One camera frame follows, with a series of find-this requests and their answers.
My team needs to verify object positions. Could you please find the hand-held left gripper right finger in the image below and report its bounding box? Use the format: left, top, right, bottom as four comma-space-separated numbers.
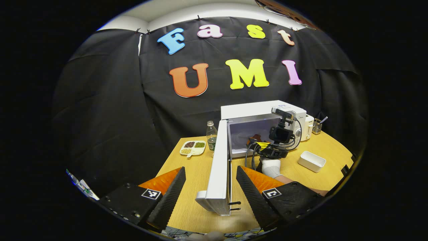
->
236, 165, 325, 231

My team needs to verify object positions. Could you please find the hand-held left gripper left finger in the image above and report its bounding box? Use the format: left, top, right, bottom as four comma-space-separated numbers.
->
98, 166, 187, 232

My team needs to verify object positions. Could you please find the white microwave oven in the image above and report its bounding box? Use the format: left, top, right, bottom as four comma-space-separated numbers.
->
195, 100, 307, 216

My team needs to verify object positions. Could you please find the white toaster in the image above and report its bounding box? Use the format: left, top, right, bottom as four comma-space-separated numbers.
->
300, 114, 315, 142

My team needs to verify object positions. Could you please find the clear glass bottle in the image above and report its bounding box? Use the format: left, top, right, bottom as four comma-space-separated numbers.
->
206, 120, 218, 158

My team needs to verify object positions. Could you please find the white rectangular dish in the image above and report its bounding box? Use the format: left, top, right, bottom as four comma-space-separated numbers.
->
298, 151, 326, 173

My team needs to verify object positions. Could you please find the white divided bean plate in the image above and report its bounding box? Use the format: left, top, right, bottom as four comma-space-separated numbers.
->
180, 140, 206, 158

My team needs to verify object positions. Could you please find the black backdrop cloth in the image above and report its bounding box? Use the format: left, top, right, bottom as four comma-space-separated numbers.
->
52, 16, 368, 198

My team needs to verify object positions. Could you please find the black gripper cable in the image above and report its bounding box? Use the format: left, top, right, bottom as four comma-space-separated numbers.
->
245, 142, 264, 169

